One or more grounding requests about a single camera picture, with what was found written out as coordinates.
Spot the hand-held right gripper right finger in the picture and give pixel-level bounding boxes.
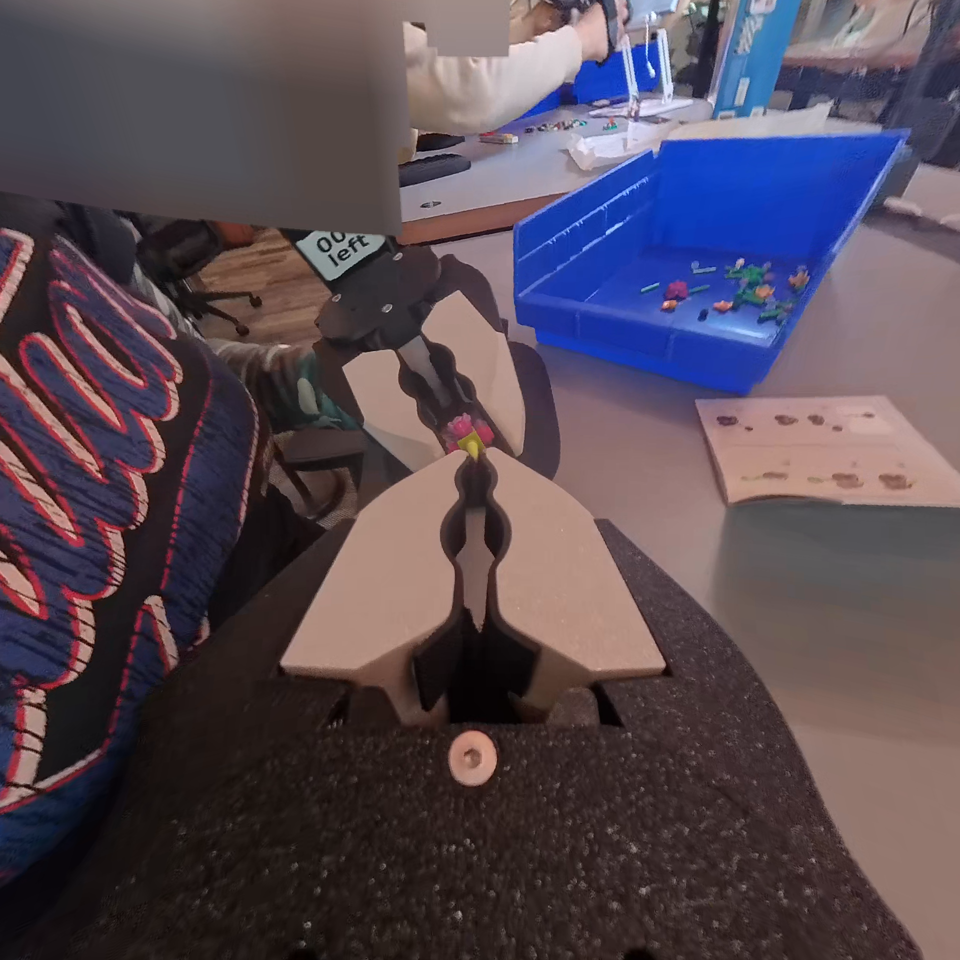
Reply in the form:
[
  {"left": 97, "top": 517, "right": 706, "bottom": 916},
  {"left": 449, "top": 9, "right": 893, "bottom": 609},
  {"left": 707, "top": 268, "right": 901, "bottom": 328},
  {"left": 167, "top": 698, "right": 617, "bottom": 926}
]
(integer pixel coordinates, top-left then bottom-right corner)
[{"left": 477, "top": 450, "right": 667, "bottom": 721}]

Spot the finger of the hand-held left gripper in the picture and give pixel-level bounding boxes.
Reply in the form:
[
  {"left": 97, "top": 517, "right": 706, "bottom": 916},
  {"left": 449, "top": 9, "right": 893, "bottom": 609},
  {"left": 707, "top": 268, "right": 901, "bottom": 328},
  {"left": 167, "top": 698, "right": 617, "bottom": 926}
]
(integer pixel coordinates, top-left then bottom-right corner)
[
  {"left": 342, "top": 345, "right": 454, "bottom": 472},
  {"left": 425, "top": 291, "right": 529, "bottom": 456}
]

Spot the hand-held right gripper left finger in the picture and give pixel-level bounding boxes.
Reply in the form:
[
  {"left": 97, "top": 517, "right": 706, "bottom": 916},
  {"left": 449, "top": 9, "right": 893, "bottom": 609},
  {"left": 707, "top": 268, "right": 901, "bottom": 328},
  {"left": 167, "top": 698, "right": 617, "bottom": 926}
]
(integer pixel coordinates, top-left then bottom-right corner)
[{"left": 281, "top": 450, "right": 471, "bottom": 721}]

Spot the person's left forearm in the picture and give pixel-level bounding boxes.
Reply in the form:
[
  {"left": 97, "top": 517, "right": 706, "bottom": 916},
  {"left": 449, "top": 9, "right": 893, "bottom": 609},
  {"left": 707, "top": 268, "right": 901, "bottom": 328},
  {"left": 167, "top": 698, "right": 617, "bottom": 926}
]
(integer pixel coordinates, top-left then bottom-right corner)
[{"left": 210, "top": 338, "right": 325, "bottom": 432}]

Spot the grey desk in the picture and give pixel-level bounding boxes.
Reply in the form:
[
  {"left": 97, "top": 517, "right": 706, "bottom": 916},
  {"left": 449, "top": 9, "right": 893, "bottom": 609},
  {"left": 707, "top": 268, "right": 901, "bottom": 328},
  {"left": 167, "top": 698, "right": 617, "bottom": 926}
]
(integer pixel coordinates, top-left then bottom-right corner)
[{"left": 398, "top": 98, "right": 960, "bottom": 960}]

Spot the office chair base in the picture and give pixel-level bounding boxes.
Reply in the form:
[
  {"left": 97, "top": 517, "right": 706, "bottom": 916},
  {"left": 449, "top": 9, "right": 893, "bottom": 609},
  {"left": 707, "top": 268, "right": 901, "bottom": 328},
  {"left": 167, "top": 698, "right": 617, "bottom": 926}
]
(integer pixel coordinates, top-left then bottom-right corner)
[{"left": 270, "top": 428, "right": 370, "bottom": 519}]

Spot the blue storage bin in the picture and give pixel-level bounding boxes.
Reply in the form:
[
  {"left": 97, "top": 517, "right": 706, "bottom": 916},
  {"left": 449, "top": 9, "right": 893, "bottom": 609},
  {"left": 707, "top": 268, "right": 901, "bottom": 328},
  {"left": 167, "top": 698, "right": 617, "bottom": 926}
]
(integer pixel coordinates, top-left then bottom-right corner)
[
  {"left": 567, "top": 38, "right": 676, "bottom": 106},
  {"left": 513, "top": 128, "right": 912, "bottom": 396}
]

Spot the black wrist rest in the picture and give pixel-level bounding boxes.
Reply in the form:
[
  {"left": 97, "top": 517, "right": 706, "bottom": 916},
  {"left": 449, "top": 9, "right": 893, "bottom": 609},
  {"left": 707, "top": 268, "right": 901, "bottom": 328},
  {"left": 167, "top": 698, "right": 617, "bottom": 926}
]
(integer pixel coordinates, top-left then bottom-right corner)
[{"left": 398, "top": 150, "right": 475, "bottom": 190}]

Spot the pile of toy brick pieces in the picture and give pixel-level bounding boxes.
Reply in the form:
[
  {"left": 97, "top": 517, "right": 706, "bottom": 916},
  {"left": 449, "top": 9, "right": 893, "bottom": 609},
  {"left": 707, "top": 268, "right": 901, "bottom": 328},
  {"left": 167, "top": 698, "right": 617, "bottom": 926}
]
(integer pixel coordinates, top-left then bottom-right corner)
[{"left": 638, "top": 258, "right": 813, "bottom": 328}]

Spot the instruction booklet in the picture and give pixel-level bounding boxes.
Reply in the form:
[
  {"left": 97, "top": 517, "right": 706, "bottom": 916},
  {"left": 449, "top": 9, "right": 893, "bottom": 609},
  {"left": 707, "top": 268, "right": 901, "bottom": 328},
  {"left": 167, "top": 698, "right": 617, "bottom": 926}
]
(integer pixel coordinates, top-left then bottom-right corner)
[{"left": 696, "top": 395, "right": 960, "bottom": 508}]

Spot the blue printed carton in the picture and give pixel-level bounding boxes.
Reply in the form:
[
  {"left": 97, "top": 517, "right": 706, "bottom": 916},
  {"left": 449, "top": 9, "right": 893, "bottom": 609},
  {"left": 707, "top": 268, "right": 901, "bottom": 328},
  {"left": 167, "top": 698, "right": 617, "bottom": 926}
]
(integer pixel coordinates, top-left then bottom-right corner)
[{"left": 711, "top": 0, "right": 804, "bottom": 118}]

